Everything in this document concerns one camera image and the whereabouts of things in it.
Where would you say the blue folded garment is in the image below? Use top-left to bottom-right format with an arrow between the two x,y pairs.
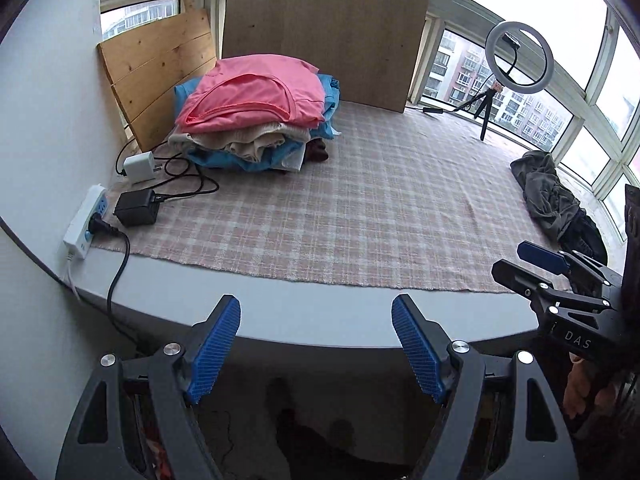
167,74 -> 341,172

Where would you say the white charger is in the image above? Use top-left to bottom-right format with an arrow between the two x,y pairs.
122,152 -> 155,184

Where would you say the black power adapter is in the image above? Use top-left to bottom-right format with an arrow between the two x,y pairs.
114,190 -> 160,228

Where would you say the pink t-shirt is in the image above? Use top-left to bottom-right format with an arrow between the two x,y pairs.
176,54 -> 324,133

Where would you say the black tripod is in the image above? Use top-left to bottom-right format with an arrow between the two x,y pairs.
452,81 -> 503,141

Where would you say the right hand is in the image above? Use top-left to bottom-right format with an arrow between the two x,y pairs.
562,353 -> 626,420

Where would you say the small pine wood board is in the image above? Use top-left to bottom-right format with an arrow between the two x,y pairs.
98,9 -> 217,151

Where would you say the white ring light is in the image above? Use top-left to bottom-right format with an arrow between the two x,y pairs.
485,20 -> 556,96

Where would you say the black power cable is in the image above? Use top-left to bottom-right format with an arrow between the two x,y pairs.
86,211 -> 139,348

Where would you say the large wooden board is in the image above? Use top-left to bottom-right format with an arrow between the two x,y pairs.
222,0 -> 428,112

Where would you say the dark navy garment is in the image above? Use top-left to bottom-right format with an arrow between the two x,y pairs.
560,208 -> 608,266

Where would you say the dark grey garment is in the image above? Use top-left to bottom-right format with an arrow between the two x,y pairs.
510,151 -> 582,245

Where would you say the beige folded garment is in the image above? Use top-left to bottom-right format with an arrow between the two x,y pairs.
167,122 -> 311,162

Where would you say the white power strip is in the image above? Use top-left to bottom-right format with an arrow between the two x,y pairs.
63,184 -> 108,259

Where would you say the plaid pink table mat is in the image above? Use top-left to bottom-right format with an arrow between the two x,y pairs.
92,98 -> 574,294

